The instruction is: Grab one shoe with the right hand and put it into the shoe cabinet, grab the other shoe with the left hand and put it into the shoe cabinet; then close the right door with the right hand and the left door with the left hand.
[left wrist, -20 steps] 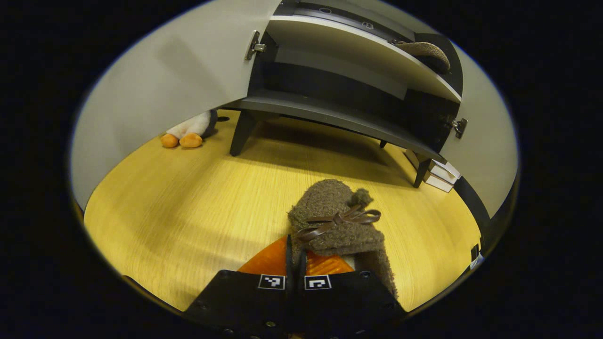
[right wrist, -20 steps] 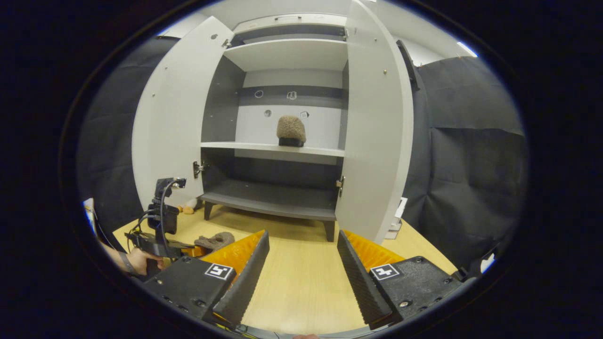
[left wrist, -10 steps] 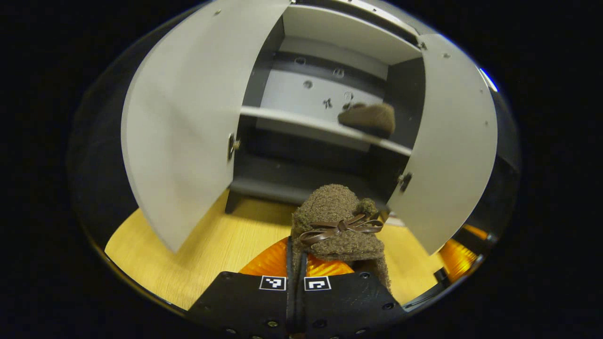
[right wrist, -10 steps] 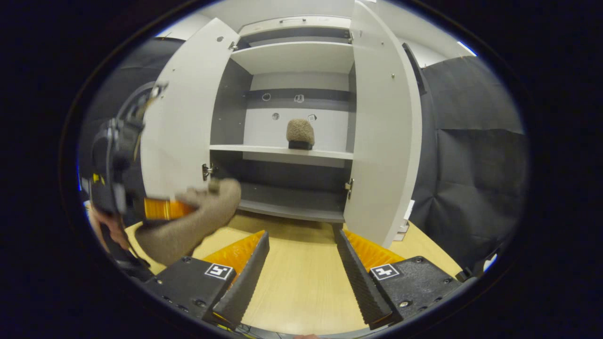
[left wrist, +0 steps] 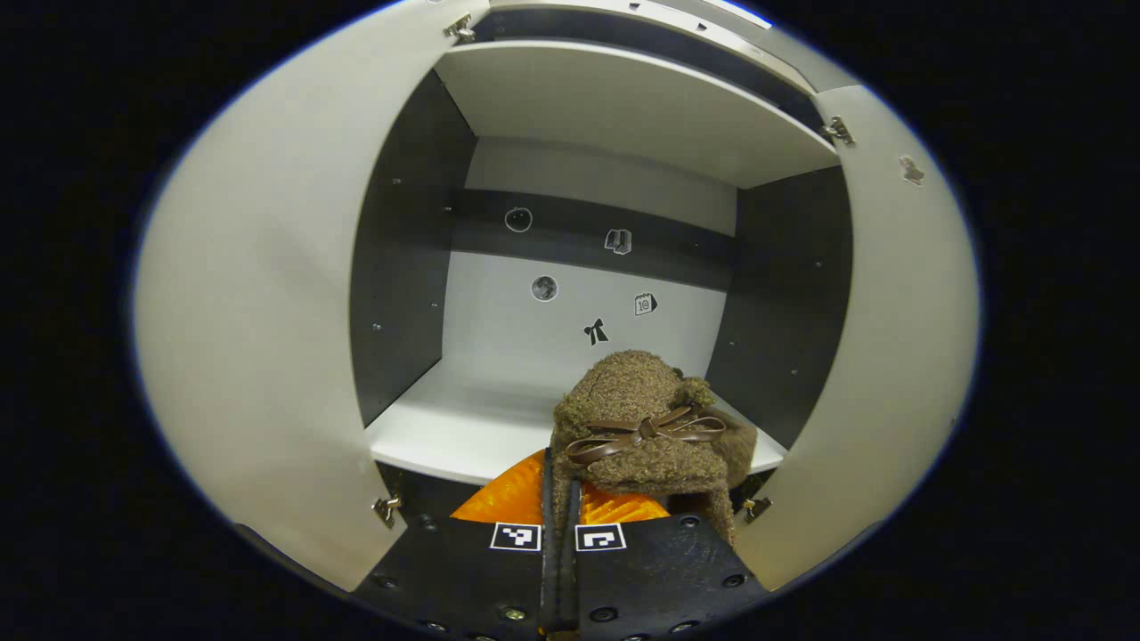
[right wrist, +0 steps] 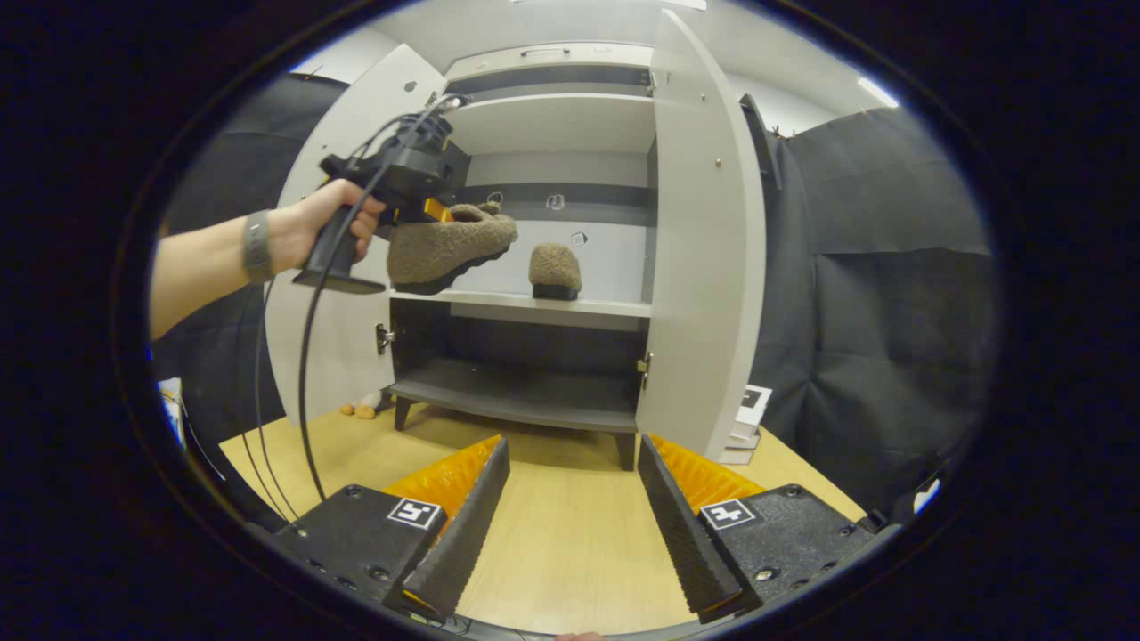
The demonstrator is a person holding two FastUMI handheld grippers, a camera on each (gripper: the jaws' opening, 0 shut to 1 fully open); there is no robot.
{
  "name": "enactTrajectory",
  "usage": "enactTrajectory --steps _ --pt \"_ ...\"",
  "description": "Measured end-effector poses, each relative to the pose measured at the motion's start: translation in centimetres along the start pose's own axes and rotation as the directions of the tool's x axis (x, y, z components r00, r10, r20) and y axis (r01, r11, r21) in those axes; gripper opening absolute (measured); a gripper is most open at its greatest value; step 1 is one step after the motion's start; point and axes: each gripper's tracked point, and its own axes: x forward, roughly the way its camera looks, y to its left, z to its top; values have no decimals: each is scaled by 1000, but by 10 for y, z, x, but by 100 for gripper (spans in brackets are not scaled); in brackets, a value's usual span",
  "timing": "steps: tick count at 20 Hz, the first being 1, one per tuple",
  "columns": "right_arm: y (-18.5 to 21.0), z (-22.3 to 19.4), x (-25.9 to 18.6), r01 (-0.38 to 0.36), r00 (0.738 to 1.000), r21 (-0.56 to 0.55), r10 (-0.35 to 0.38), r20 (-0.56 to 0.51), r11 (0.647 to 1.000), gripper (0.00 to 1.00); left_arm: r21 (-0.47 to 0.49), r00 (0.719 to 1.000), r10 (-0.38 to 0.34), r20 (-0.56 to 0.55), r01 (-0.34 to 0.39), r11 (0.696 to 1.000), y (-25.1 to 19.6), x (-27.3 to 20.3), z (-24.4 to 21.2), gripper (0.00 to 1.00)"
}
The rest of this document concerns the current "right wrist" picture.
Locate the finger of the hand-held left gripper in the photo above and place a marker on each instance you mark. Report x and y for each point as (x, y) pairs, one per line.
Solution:
(438, 211)

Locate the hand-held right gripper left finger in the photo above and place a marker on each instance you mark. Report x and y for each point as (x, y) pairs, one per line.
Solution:
(463, 525)

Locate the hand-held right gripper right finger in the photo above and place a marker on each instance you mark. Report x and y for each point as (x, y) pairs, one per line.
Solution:
(681, 525)

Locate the brown fuzzy shoe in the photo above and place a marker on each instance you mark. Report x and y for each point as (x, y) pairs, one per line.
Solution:
(554, 265)
(445, 245)

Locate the white shoe cabinet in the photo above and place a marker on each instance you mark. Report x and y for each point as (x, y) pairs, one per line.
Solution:
(552, 120)

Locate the white cabinet door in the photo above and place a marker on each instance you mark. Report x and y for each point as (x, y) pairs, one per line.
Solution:
(704, 267)
(338, 338)

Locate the stack of books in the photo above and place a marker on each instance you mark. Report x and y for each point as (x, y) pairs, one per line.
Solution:
(744, 427)

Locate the penguin plush toy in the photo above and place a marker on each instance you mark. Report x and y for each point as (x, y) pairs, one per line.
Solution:
(358, 410)

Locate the grey wrist band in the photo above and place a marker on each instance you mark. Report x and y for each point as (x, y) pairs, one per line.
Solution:
(257, 247)

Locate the large ceiling light panel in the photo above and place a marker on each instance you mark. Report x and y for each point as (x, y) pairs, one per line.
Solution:
(606, 4)

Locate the narrow ceiling light panel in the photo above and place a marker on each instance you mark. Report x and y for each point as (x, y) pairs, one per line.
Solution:
(879, 93)

